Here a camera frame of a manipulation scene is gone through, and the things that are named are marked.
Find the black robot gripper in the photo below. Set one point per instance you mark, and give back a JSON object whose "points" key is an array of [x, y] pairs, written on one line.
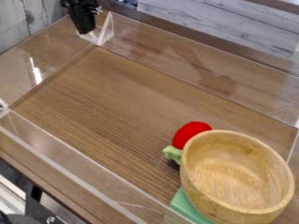
{"points": [[83, 11]]}

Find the red plush strawberry toy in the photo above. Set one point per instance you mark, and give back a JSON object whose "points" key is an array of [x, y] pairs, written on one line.
{"points": [[172, 151]]}

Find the wooden bowl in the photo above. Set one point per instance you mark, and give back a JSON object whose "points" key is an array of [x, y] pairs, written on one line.
{"points": [[236, 180]]}

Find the green foam block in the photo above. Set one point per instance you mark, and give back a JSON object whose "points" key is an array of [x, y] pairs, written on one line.
{"points": [[181, 205]]}

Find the clear acrylic corner bracket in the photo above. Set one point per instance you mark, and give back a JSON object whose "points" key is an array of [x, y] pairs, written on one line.
{"points": [[101, 34]]}

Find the clear acrylic front wall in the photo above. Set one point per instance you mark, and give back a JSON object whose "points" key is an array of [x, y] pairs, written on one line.
{"points": [[87, 188]]}

